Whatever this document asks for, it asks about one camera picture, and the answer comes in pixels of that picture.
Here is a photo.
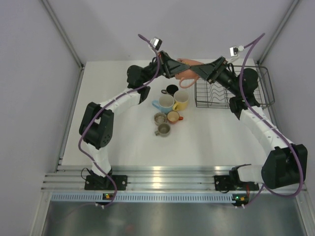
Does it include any yellow ceramic mug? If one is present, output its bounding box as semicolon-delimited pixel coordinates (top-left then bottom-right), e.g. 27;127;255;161
172;90;189;112

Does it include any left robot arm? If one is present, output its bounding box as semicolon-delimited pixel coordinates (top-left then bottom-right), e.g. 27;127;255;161
78;51;190;190

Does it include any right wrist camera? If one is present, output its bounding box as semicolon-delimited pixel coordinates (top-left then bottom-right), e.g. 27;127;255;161
229;45;244;58

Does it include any pink ceramic mug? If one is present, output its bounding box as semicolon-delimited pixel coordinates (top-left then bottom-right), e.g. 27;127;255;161
175;59;203;89

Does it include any grey-brown stoneware cup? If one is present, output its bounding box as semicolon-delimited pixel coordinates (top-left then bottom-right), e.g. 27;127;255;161
155;123;170;137

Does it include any perforated cable duct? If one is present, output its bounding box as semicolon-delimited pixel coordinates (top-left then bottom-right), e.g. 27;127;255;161
51;193;241;203

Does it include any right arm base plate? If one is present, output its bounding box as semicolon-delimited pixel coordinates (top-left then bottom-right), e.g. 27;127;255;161
214;175;259;193

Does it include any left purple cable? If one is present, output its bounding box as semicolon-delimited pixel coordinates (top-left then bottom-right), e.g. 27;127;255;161
77;33;162;207

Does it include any light blue ceramic mug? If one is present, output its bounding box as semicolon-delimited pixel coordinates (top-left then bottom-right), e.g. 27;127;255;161
152;94;175;114

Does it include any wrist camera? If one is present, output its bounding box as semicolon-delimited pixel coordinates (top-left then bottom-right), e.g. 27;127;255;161
149;37;162;51
229;45;244;58

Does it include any fluted beige small cup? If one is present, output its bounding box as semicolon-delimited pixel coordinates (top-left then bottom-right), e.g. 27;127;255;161
154;112;167;126

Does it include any aluminium mounting rail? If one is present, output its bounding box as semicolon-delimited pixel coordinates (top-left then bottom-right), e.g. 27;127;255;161
41;165;232;193

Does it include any grey wire dish rack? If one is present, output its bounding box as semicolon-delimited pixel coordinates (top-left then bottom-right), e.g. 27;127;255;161
194;66;275;109

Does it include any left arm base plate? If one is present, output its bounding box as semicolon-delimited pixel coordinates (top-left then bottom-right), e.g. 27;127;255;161
84;175;127;191

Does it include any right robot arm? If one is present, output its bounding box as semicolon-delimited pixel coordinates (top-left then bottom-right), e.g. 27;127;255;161
190;57;308;190

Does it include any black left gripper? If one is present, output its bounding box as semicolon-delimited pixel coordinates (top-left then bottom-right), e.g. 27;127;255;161
141;51;189;85

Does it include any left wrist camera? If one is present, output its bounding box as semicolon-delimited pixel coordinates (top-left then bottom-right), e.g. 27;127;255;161
149;37;162;51

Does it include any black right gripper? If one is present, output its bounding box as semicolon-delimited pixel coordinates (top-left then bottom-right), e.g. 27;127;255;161
189;57;240;96

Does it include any dark brown mug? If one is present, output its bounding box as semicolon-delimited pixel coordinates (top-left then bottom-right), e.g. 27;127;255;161
161;85;179;96

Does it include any small orange cup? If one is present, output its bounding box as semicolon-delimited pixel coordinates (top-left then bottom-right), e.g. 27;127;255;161
167;111;184;124

